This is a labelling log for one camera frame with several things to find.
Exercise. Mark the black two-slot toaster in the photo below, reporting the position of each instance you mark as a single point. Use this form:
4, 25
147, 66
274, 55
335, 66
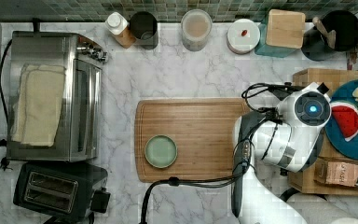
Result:
71, 191

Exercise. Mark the stainless steel toaster oven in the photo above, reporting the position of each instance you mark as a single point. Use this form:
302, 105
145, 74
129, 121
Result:
77, 137

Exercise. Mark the red watermelon slice toy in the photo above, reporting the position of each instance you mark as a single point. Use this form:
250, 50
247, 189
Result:
346, 116

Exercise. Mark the black utensil holder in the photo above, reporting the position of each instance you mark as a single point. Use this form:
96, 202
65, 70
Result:
340, 35

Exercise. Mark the glass jar of cereal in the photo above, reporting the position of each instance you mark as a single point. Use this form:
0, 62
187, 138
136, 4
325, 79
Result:
196, 26

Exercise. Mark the wooden tea bag box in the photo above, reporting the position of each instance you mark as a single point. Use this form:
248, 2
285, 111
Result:
340, 173

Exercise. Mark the folded beige towel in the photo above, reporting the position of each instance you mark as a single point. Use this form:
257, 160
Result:
38, 109

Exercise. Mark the dark grey cup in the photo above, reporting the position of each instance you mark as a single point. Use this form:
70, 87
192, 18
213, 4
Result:
144, 27

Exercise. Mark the white capped bottle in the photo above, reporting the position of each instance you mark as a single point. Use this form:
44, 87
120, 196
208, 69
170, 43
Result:
119, 28

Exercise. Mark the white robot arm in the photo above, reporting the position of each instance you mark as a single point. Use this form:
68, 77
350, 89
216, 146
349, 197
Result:
287, 135

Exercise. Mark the bamboo cutting board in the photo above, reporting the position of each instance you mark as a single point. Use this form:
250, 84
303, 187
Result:
201, 128

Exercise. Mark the green ceramic bowl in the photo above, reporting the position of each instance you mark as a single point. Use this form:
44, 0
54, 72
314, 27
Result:
160, 151

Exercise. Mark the dark blue plate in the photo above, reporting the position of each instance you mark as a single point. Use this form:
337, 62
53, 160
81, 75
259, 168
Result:
347, 148

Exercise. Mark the wooden utensil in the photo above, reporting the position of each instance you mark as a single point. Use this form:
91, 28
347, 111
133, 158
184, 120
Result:
330, 36

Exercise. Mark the teal canister with wooden lid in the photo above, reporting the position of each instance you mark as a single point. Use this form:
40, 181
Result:
281, 33

